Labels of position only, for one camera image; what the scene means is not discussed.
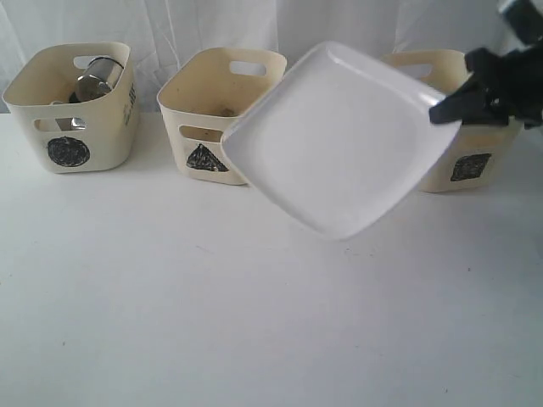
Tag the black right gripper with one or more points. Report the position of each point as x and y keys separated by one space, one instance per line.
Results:
x=504 y=86

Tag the white square plate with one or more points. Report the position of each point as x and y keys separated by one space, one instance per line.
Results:
x=339 y=141

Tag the steel mug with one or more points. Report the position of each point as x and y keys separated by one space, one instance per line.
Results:
x=97 y=80

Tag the steel bowl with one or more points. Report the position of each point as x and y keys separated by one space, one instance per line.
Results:
x=65 y=123

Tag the cream bin square mark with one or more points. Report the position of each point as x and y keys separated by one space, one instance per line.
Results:
x=476 y=151

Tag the cream bin triangle mark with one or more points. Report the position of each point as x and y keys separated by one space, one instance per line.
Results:
x=191 y=102

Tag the cream bin circle mark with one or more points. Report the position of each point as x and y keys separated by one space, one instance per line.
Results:
x=46 y=82

